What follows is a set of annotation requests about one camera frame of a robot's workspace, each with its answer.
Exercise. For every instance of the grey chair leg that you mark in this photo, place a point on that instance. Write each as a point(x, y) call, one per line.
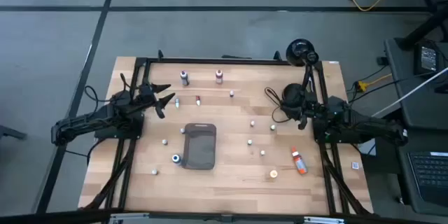
point(10, 133)

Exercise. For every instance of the yellow plug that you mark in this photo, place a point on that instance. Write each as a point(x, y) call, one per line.
point(362, 85)

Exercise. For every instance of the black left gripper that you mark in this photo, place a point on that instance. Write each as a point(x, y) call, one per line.
point(147, 96)

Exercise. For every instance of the orange-red food coloring bottle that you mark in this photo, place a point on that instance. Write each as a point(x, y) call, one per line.
point(299, 162)

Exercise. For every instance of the black crossbeam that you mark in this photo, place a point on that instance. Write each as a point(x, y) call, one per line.
point(52, 217)

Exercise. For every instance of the white rod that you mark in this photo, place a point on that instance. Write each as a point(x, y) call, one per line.
point(409, 92)

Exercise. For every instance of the pink food coloring bottle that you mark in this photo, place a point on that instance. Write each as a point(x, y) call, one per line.
point(219, 76)

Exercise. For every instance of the purple food coloring bottle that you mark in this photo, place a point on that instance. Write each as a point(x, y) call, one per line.
point(184, 78)

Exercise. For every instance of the smoky transparent plastic bin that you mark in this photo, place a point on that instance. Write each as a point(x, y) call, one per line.
point(199, 147)

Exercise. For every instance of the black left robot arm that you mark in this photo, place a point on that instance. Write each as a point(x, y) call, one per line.
point(87, 121)

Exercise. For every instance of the black aluminium table frame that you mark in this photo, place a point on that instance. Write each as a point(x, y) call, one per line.
point(210, 61)

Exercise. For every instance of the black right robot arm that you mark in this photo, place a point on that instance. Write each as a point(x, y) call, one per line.
point(367, 125)

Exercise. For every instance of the black desk lamp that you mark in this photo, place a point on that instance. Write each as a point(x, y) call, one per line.
point(301, 52)

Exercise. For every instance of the black stand legs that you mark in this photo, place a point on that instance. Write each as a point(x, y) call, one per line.
point(420, 32)

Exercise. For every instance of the white paper sheet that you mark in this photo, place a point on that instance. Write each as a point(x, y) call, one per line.
point(370, 148)

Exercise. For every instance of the black side desk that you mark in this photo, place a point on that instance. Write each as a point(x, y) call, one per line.
point(420, 105)
point(403, 182)

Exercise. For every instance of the black power adapter with label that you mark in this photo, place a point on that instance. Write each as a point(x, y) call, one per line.
point(427, 59)

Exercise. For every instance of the black laptop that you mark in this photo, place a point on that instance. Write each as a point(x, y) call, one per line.
point(430, 178)

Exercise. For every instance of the blue food coloring bottle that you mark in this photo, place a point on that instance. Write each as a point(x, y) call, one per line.
point(176, 158)

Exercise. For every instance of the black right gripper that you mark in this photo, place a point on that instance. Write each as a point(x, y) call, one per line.
point(316, 112)

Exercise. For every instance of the yellow food coloring bottle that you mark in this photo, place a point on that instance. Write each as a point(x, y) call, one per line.
point(273, 174)

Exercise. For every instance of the silver bracket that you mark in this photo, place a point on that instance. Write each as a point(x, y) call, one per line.
point(323, 220)
point(129, 218)

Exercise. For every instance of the small white code tag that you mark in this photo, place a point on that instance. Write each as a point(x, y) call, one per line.
point(355, 165)

